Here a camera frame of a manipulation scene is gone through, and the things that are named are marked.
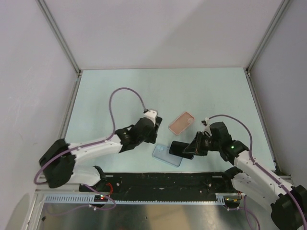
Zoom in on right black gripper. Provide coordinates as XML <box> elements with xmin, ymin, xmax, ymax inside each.
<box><xmin>183</xmin><ymin>131</ymin><xmax>221</xmax><ymax>157</ymax></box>

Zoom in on blue smartphone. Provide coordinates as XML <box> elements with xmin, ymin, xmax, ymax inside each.
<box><xmin>169</xmin><ymin>141</ymin><xmax>194</xmax><ymax>160</ymax></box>

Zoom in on light blue phone case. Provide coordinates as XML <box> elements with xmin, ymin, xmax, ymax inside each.
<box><xmin>152</xmin><ymin>144</ymin><xmax>182</xmax><ymax>167</ymax></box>

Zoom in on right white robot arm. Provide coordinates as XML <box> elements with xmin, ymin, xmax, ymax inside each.
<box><xmin>183</xmin><ymin>121</ymin><xmax>307</xmax><ymax>230</ymax></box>

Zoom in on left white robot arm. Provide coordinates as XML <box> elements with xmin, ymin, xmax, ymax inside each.
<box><xmin>39</xmin><ymin>116</ymin><xmax>162</xmax><ymax>191</ymax></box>

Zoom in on pink phone case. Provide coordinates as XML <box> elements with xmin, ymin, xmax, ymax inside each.
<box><xmin>168</xmin><ymin>112</ymin><xmax>195</xmax><ymax>136</ymax></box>

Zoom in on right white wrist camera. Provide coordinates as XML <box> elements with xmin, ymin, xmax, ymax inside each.
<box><xmin>201</xmin><ymin>117</ymin><xmax>212</xmax><ymax>136</ymax></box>

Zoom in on white slotted cable duct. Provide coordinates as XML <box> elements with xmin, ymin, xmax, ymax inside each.
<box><xmin>44</xmin><ymin>194</ymin><xmax>225</xmax><ymax>205</ymax></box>

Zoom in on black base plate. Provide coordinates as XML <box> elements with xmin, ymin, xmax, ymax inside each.
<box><xmin>94</xmin><ymin>172</ymin><xmax>237</xmax><ymax>201</ymax></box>

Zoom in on right aluminium frame post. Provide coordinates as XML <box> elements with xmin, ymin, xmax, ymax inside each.
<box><xmin>245</xmin><ymin>0</ymin><xmax>293</xmax><ymax>77</ymax></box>

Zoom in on aluminium frame post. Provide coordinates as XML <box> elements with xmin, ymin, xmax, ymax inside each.
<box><xmin>245</xmin><ymin>0</ymin><xmax>293</xmax><ymax>77</ymax></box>
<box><xmin>36</xmin><ymin>0</ymin><xmax>82</xmax><ymax>77</ymax></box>

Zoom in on left aluminium frame post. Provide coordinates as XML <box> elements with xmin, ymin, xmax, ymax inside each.
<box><xmin>36</xmin><ymin>0</ymin><xmax>82</xmax><ymax>77</ymax></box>

